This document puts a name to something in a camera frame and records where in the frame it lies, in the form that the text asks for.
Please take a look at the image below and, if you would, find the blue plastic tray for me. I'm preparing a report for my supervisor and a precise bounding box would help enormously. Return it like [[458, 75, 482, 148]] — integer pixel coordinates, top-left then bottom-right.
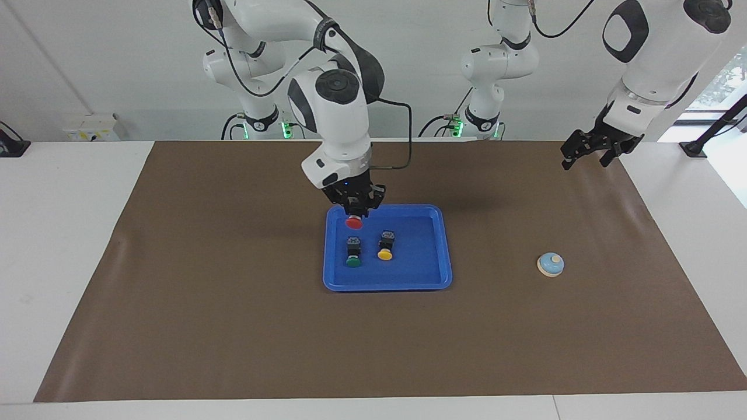
[[323, 204, 453, 292]]

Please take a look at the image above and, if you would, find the light blue desk bell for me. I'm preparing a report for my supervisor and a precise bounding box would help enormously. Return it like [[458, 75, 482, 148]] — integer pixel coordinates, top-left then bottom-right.
[[537, 252, 565, 278]]

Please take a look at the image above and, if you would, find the black angled stand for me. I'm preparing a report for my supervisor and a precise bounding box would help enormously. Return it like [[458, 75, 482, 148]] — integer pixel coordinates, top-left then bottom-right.
[[679, 93, 747, 159]]

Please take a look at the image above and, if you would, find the brown table mat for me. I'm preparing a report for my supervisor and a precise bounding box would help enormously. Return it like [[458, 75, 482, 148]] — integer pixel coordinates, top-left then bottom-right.
[[34, 140, 747, 403]]

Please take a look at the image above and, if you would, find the bright window pane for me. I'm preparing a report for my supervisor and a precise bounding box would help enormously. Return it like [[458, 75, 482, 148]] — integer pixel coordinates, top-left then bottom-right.
[[680, 47, 747, 126]]

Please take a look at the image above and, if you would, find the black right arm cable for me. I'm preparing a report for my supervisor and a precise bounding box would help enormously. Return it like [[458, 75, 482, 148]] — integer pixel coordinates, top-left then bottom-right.
[[210, 12, 413, 171]]

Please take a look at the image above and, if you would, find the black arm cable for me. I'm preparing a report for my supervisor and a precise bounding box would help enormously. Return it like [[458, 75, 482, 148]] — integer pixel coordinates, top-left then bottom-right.
[[528, 0, 700, 110], [210, 12, 413, 171]]

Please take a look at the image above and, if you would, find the black left base cable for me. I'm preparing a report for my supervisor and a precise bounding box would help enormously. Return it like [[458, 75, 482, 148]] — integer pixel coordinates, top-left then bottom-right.
[[418, 87, 474, 138]]

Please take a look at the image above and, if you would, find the black base cable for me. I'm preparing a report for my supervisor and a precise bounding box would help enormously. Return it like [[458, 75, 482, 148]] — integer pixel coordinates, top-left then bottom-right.
[[418, 87, 474, 138], [221, 113, 246, 141]]

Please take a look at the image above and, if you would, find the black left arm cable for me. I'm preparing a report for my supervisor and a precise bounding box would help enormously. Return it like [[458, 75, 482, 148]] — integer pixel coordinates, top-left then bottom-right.
[[528, 0, 700, 110]]

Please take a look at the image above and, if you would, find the black right base cable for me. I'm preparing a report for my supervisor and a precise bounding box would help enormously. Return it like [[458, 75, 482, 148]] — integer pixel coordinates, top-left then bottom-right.
[[221, 113, 246, 141]]

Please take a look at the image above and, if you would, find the white wall socket box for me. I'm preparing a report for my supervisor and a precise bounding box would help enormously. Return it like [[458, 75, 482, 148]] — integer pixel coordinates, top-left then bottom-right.
[[63, 114, 121, 142]]

